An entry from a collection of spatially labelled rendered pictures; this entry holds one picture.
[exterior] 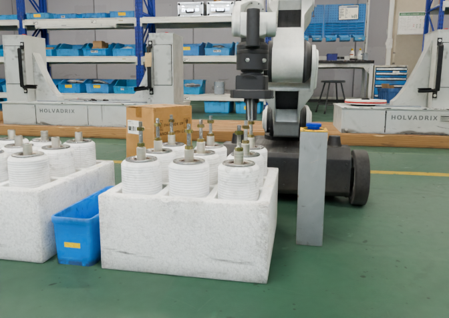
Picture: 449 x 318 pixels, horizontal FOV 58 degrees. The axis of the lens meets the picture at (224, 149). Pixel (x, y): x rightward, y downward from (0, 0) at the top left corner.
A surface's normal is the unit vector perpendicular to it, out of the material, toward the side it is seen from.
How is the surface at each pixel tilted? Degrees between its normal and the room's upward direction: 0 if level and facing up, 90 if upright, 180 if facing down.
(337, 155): 45
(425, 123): 90
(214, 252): 90
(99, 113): 90
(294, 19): 54
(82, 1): 90
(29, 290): 0
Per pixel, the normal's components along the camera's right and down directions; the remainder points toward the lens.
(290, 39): -0.10, -0.66
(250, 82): -0.36, 0.15
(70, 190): 0.98, 0.04
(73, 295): 0.00, -0.99
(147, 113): -0.64, 0.12
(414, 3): -0.16, 0.16
